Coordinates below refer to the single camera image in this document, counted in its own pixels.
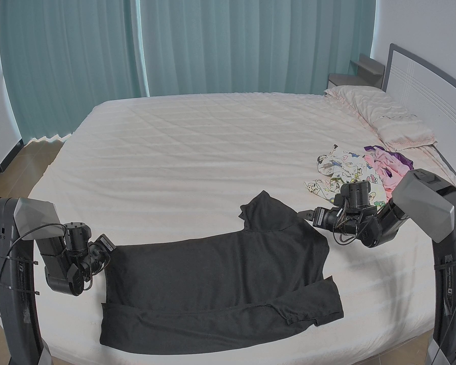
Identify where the blue-green curtain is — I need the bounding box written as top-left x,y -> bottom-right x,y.
131,0 -> 377,98
0,0 -> 149,143

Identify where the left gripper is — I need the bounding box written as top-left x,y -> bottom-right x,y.
94,233 -> 117,268

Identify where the pink garment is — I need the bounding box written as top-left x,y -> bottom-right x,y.
364,150 -> 410,190

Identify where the grey bedside table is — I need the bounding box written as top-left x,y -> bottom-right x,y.
328,53 -> 385,90

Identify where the black cable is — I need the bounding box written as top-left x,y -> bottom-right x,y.
0,223 -> 67,318

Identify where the black long-sleeved top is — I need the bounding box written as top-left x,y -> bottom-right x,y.
100,190 -> 345,354

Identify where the bed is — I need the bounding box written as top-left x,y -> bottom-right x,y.
0,43 -> 456,365

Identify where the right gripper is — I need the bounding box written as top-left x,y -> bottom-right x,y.
297,206 -> 345,231

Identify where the purple garment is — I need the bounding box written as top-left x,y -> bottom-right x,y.
363,145 -> 415,174

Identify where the pale pink pillow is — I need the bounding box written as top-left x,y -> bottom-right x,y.
323,85 -> 435,151

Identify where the white printed garment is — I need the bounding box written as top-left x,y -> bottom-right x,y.
303,144 -> 388,209

